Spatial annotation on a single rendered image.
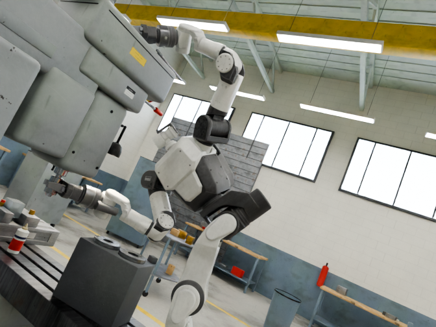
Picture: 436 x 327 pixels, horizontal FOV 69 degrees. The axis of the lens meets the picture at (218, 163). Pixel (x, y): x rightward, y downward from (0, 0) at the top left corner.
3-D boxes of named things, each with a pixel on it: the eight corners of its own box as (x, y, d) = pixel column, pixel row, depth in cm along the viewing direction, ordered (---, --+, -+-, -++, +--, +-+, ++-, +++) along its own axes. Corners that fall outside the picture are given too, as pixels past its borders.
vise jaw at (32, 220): (17, 215, 137) (22, 206, 138) (36, 228, 129) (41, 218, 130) (4, 212, 132) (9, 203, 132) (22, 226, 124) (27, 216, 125)
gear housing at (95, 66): (102, 104, 144) (111, 84, 145) (140, 115, 132) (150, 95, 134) (37, 60, 115) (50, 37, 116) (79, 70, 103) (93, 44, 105)
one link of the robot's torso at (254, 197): (271, 209, 149) (249, 179, 153) (273, 207, 137) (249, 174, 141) (222, 243, 148) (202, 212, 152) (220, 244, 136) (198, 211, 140)
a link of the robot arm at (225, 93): (243, 60, 125) (221, 112, 132) (254, 65, 136) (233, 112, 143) (219, 49, 128) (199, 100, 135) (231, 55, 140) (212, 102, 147)
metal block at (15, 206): (11, 213, 130) (18, 199, 131) (18, 218, 127) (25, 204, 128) (-2, 210, 125) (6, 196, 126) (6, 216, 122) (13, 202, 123)
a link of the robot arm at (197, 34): (172, 43, 142) (197, 54, 138) (175, 23, 136) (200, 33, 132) (181, 41, 146) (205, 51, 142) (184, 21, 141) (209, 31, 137)
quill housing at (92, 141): (65, 166, 135) (99, 101, 140) (96, 181, 125) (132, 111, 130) (24, 151, 119) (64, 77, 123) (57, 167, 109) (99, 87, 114)
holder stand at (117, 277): (76, 289, 106) (103, 233, 109) (130, 322, 99) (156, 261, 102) (51, 294, 94) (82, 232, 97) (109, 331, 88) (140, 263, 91)
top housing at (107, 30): (124, 95, 154) (138, 66, 156) (164, 106, 142) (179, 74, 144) (39, 29, 113) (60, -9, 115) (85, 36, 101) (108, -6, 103)
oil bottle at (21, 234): (14, 250, 117) (29, 222, 118) (21, 254, 115) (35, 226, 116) (4, 249, 113) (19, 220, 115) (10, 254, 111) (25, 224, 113)
